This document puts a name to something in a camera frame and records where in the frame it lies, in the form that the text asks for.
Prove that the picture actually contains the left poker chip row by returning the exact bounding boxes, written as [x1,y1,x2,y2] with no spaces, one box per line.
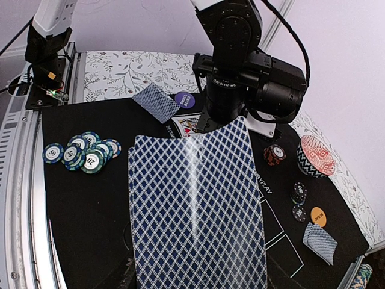
[350,264,373,289]

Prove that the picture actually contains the aluminium poker chip case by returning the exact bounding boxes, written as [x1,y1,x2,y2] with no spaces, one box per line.
[337,240,384,289]

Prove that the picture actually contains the purple small blind button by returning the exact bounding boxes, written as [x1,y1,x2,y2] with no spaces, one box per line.
[174,92,196,109]

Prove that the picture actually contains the left black cable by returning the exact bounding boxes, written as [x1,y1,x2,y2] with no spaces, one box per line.
[261,0,310,79]

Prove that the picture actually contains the blue green chip stack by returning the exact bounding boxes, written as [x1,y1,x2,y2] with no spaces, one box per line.
[61,131,122,175]

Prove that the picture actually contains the queen face up card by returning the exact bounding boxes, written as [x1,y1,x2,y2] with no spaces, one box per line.
[172,113,200,138]

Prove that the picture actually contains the blue white poker chip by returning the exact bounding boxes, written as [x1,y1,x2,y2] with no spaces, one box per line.
[42,143,64,164]

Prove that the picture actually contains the black poker mat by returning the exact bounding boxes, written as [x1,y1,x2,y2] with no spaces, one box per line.
[42,98,369,288]

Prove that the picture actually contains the patterned small bowl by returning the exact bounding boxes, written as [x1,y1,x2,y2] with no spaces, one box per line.
[296,135,335,179]

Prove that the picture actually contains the black 100 poker chip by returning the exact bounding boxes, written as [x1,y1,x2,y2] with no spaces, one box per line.
[290,182,308,205]

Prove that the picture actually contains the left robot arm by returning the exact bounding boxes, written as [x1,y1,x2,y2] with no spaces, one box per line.
[192,1,310,132]

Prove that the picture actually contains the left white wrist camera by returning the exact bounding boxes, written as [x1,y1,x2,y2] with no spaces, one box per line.
[245,113,276,138]

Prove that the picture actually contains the left aluminium frame post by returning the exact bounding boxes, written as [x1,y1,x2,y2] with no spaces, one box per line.
[256,0,295,52]

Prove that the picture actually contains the black poker chip stack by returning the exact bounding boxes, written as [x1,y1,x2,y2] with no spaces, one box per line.
[292,205,307,222]

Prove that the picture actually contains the blue playing card deck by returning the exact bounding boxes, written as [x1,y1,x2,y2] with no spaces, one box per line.
[128,117,268,288]

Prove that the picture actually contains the red poker chip stack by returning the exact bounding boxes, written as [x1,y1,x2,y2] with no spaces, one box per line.
[263,144,286,166]

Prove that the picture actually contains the dealt blue card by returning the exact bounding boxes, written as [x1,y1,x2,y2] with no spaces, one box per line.
[132,83,180,124]
[303,223,338,266]

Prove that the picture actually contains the orange big blind button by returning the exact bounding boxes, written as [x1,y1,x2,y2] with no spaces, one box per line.
[310,207,327,228]

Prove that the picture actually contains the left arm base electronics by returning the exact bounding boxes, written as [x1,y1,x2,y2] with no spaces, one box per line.
[1,19,72,102]

